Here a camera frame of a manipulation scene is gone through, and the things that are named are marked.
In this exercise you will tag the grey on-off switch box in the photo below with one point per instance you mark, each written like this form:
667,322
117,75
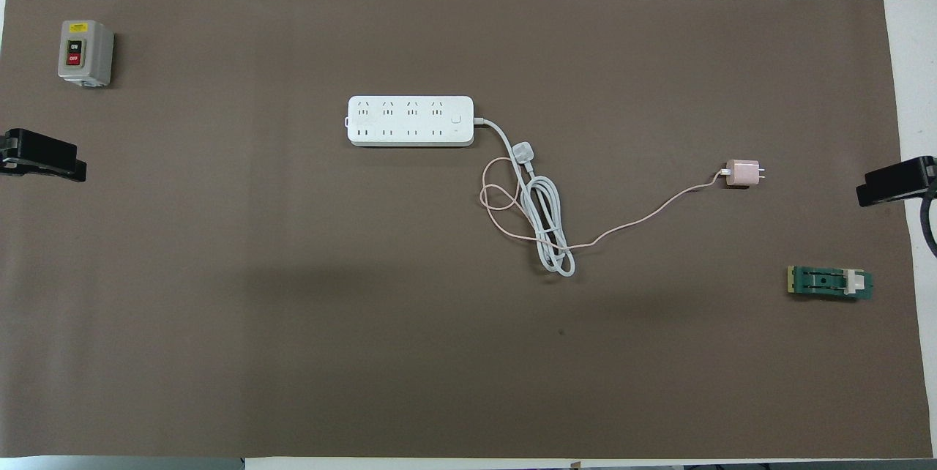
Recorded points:
84,53

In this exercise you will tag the pink wall charger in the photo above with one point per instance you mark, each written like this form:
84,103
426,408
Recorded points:
743,173

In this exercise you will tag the brown paper table mat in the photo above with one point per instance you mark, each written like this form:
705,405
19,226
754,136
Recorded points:
293,309

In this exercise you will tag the green knife switch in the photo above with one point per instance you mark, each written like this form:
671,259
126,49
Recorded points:
820,283

